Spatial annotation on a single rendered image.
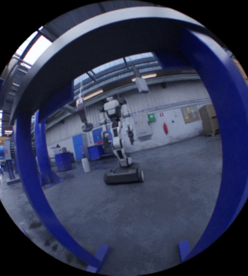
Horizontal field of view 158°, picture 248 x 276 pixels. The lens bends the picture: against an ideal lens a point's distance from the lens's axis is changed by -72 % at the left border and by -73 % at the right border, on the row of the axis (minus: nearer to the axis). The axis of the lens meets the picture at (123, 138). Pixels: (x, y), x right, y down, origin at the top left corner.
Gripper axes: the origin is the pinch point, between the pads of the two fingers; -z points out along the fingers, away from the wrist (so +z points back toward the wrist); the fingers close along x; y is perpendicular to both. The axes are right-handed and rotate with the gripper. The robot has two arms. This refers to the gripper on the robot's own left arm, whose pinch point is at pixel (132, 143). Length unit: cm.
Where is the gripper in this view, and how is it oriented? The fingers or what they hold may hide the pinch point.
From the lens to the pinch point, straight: 137.7
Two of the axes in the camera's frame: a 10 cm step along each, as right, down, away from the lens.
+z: -1.6, -9.5, 2.5
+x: -3.0, -2.0, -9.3
